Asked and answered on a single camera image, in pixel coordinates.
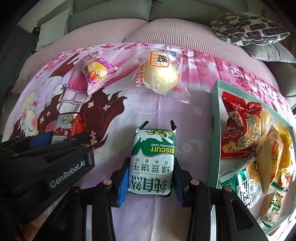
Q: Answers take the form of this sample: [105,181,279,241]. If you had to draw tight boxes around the red white candy packet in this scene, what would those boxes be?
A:
[51,113,86,144]

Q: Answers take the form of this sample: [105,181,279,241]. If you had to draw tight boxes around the green cow biscuit packet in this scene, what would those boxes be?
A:
[257,182,288,228]

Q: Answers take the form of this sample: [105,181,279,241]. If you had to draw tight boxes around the pink swiss roll packet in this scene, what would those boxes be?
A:
[74,51,122,95]

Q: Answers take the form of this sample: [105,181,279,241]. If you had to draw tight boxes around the green mung bean biscuit packet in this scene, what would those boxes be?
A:
[128,120,177,196]

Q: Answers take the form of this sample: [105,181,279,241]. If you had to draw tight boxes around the clear steamed cake packet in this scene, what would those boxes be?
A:
[133,48,191,104]

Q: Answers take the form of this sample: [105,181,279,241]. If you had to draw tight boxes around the pink anime print blanket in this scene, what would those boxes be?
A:
[1,42,292,241]

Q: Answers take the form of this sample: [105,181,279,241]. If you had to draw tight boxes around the pale green snack packet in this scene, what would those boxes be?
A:
[219,156,262,210]

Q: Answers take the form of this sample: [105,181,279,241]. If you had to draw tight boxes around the red cracker packet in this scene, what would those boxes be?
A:
[221,91,262,159]

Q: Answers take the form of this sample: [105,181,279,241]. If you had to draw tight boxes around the yellow snack packet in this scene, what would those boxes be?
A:
[256,109,295,194]

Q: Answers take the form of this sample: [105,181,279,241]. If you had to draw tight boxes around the pale green cushion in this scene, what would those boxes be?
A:
[35,9,70,52]

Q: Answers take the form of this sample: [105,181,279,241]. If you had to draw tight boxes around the grey green sofa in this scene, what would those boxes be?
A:
[17,0,296,117]

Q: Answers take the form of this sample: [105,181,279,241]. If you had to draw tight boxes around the grey pillow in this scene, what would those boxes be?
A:
[243,43,295,63]

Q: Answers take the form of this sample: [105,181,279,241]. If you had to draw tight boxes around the black white patterned pillow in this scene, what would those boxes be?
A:
[211,11,290,46]

